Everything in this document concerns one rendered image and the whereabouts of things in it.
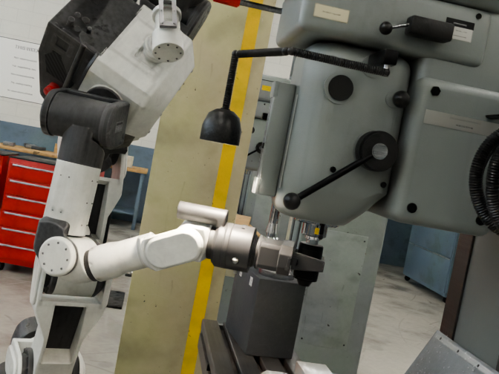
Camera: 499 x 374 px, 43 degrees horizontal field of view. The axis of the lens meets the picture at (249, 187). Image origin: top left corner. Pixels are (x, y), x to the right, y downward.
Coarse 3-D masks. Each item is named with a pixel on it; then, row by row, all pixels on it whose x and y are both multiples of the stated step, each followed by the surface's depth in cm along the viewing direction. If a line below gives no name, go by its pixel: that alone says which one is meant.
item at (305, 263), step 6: (294, 252) 119; (294, 258) 118; (300, 258) 118; (306, 258) 118; (312, 258) 118; (294, 264) 118; (300, 264) 118; (306, 264) 118; (312, 264) 118; (318, 264) 118; (300, 270) 119; (306, 270) 118; (312, 270) 118; (318, 270) 118
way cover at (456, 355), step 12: (432, 336) 143; (444, 336) 139; (432, 348) 140; (444, 348) 136; (456, 348) 133; (420, 360) 141; (432, 360) 137; (444, 360) 134; (456, 360) 130; (468, 360) 127; (480, 360) 124; (408, 372) 142; (420, 372) 138; (432, 372) 135; (444, 372) 131; (456, 372) 128; (468, 372) 125; (480, 372) 122; (492, 372) 119
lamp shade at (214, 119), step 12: (216, 108) 113; (204, 120) 113; (216, 120) 111; (228, 120) 111; (240, 120) 114; (204, 132) 112; (216, 132) 111; (228, 132) 111; (240, 132) 113; (228, 144) 118
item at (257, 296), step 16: (240, 272) 166; (256, 272) 156; (272, 272) 153; (240, 288) 164; (256, 288) 151; (272, 288) 151; (288, 288) 152; (304, 288) 153; (240, 304) 162; (256, 304) 150; (272, 304) 151; (288, 304) 152; (240, 320) 159; (256, 320) 151; (272, 320) 152; (288, 320) 153; (240, 336) 157; (256, 336) 151; (272, 336) 152; (288, 336) 153; (256, 352) 152; (272, 352) 153; (288, 352) 154
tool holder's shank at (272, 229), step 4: (272, 204) 166; (272, 208) 165; (272, 212) 165; (276, 212) 165; (272, 216) 165; (276, 216) 165; (272, 220) 165; (276, 220) 165; (268, 224) 166; (272, 224) 165; (276, 224) 165; (268, 228) 165; (272, 228) 165; (276, 228) 166; (268, 232) 165; (272, 232) 165; (276, 232) 166; (268, 236) 166; (272, 236) 165
